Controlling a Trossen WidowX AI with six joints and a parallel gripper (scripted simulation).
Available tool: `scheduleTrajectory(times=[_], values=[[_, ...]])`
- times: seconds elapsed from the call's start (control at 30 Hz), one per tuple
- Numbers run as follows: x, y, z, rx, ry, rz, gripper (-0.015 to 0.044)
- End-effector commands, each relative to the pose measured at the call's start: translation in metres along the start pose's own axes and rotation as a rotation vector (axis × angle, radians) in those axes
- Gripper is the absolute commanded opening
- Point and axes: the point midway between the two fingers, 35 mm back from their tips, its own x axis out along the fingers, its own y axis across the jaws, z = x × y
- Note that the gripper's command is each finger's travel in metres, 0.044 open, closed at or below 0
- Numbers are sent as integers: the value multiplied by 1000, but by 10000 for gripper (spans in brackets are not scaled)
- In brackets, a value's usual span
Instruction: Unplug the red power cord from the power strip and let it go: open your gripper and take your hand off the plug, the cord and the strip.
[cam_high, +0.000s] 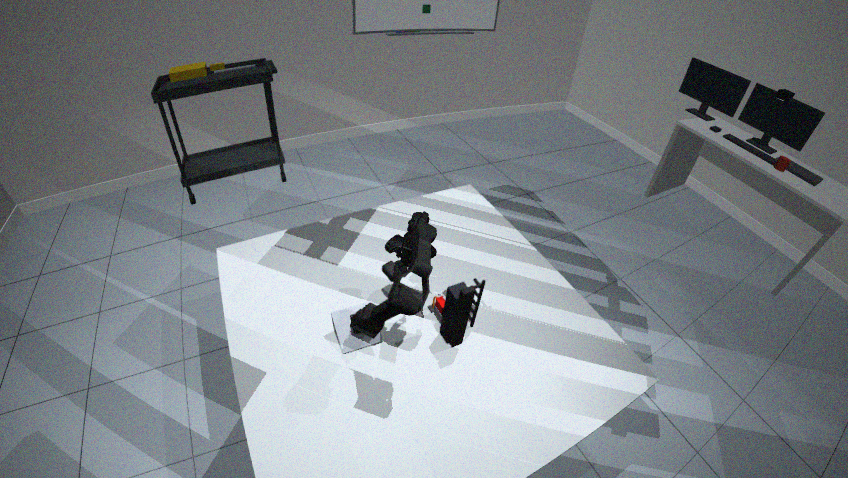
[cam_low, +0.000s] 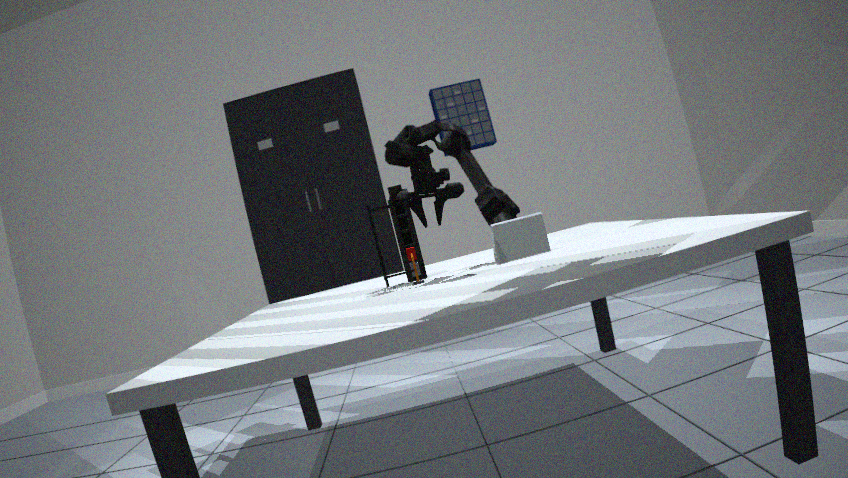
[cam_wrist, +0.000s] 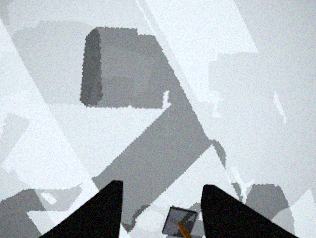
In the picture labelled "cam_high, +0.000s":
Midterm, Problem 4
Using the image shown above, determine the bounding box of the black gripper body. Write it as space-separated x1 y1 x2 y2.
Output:
381 244 437 282

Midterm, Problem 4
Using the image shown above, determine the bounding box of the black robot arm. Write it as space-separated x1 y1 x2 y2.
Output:
350 211 437 338

